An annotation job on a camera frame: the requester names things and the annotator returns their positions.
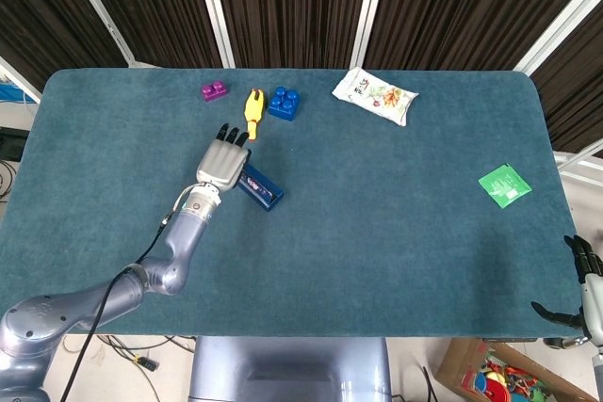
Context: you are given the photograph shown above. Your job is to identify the white printed snack packet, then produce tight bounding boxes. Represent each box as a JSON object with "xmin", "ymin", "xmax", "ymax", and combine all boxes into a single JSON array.
[{"xmin": 331, "ymin": 66, "xmax": 420, "ymax": 128}]

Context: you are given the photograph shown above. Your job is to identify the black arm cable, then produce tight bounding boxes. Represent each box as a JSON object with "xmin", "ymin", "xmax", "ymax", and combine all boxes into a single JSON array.
[{"xmin": 59, "ymin": 217, "xmax": 171, "ymax": 402}]

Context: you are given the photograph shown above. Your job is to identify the black floor cables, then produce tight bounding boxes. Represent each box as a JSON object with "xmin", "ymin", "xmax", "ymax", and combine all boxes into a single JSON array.
[{"xmin": 60, "ymin": 334, "xmax": 197, "ymax": 402}]

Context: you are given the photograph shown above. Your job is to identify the yellow rubber chicken toy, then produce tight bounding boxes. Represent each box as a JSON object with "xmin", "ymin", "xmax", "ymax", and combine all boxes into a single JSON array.
[{"xmin": 243, "ymin": 88, "xmax": 266, "ymax": 144}]

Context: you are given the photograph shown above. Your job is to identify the white aluminium frame post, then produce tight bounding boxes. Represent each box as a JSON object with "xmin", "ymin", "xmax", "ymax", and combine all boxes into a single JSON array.
[
  {"xmin": 350, "ymin": 0, "xmax": 393, "ymax": 69},
  {"xmin": 513, "ymin": 0, "xmax": 603, "ymax": 76},
  {"xmin": 57, "ymin": 0, "xmax": 139, "ymax": 69},
  {"xmin": 191, "ymin": 0, "xmax": 236, "ymax": 69},
  {"xmin": 0, "ymin": 56, "xmax": 43, "ymax": 102}
]

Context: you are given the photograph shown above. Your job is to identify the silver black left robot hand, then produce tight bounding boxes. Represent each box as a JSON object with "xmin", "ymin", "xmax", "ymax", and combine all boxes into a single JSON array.
[{"xmin": 195, "ymin": 122, "xmax": 253, "ymax": 194}]

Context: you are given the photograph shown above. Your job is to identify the blue toy building brick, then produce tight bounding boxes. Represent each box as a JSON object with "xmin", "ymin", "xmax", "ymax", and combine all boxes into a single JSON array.
[{"xmin": 267, "ymin": 86, "xmax": 302, "ymax": 122}]

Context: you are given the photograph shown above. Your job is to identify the dark brown pleated curtain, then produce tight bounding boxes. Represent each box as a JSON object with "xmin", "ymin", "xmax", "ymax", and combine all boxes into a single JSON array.
[{"xmin": 0, "ymin": 0, "xmax": 603, "ymax": 158}]

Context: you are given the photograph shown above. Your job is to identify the purple toy building brick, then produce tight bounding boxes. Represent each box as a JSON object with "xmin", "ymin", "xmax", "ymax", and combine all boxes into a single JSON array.
[{"xmin": 201, "ymin": 81, "xmax": 230, "ymax": 104}]

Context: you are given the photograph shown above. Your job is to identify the green square sachet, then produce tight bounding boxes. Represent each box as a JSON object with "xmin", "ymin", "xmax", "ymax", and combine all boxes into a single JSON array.
[{"xmin": 477, "ymin": 162, "xmax": 533, "ymax": 209}]

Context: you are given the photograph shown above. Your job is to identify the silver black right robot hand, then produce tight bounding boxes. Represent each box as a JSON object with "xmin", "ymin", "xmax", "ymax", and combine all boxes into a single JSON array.
[{"xmin": 530, "ymin": 234, "xmax": 603, "ymax": 340}]

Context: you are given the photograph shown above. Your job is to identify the black box on floor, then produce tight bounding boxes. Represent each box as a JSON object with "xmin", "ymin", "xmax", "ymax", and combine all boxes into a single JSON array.
[{"xmin": 0, "ymin": 127, "xmax": 29, "ymax": 162}]

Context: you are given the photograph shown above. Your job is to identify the teal felt table cloth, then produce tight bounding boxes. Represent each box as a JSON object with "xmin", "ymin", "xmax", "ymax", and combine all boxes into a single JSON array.
[{"xmin": 0, "ymin": 67, "xmax": 583, "ymax": 338}]

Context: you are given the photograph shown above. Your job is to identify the blue cardboard glasses case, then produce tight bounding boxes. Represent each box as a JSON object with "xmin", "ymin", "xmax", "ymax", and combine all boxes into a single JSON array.
[{"xmin": 235, "ymin": 150, "xmax": 285, "ymax": 214}]

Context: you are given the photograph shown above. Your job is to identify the blue-grey robot torso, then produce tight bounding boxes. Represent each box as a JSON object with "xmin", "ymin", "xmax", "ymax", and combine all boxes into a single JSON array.
[{"xmin": 187, "ymin": 335, "xmax": 392, "ymax": 402}]

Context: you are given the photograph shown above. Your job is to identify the cardboard box with toys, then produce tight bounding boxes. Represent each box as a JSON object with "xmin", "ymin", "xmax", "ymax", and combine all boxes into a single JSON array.
[{"xmin": 432, "ymin": 338, "xmax": 590, "ymax": 402}]

